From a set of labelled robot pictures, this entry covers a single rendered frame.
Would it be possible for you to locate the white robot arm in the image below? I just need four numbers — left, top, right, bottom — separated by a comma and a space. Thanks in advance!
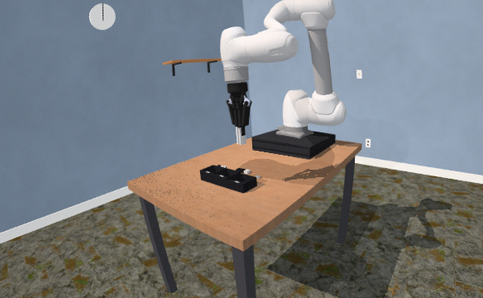
220, 0, 347, 138

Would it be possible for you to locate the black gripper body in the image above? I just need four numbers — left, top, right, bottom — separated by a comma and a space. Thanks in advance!
227, 82, 248, 107

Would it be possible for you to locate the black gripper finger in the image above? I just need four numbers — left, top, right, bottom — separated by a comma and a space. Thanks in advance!
227, 98, 240, 144
235, 96, 252, 145

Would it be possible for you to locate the black rack of three bins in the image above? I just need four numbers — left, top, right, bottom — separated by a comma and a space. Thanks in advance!
200, 165, 257, 194

